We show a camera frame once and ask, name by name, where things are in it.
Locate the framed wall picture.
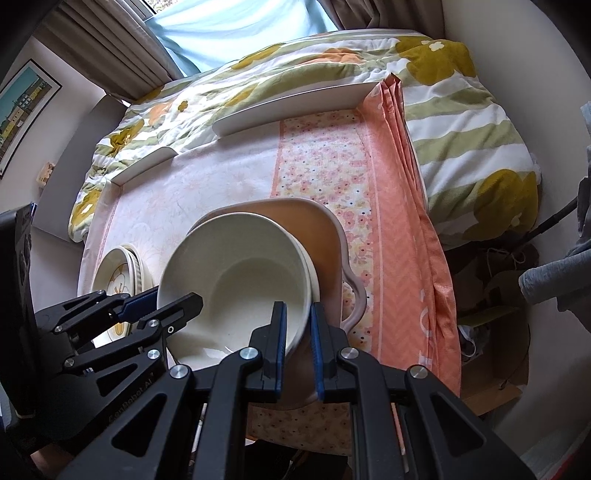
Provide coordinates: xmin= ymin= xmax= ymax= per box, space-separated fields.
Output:
xmin=0 ymin=59 xmax=63 ymax=178

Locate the cardboard box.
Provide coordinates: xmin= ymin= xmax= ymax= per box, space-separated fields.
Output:
xmin=455 ymin=305 xmax=532 ymax=407

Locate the brown curtain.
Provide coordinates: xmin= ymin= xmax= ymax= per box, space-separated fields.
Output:
xmin=323 ymin=0 xmax=444 ymax=35
xmin=46 ymin=0 xmax=185 ymax=104

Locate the plain white bowl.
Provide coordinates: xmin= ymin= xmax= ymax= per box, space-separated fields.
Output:
xmin=157 ymin=211 xmax=315 ymax=370

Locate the short white table rail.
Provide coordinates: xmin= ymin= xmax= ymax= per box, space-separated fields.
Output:
xmin=113 ymin=147 xmax=178 ymax=186

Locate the pink plastic basin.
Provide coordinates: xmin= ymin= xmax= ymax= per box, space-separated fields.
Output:
xmin=189 ymin=197 xmax=369 ymax=409

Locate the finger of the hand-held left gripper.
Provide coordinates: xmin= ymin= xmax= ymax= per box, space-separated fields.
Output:
xmin=62 ymin=292 xmax=204 ymax=377
xmin=34 ymin=288 xmax=160 ymax=344

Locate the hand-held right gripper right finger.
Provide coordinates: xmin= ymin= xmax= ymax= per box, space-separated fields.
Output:
xmin=310 ymin=302 xmax=539 ymax=480

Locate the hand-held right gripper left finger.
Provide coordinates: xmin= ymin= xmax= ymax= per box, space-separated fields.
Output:
xmin=58 ymin=301 xmax=288 ymax=480

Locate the small floral dish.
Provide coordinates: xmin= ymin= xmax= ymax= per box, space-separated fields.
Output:
xmin=90 ymin=246 xmax=139 ymax=352

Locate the black cable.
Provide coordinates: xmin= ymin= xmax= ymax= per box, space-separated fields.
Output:
xmin=522 ymin=194 xmax=580 ymax=241

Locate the ribbed cream dish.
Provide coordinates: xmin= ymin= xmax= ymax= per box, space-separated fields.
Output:
xmin=124 ymin=247 xmax=154 ymax=296

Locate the orange floral tablecloth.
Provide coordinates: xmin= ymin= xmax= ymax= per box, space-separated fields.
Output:
xmin=76 ymin=76 xmax=462 ymax=455

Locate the grey cloth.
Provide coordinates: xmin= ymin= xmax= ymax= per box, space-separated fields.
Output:
xmin=519 ymin=104 xmax=591 ymax=315

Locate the floral striped blanket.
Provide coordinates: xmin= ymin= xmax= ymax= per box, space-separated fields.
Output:
xmin=68 ymin=30 xmax=541 ymax=245

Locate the light blue sheer curtain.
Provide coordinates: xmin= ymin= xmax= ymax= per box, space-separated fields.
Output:
xmin=148 ymin=0 xmax=345 ymax=77

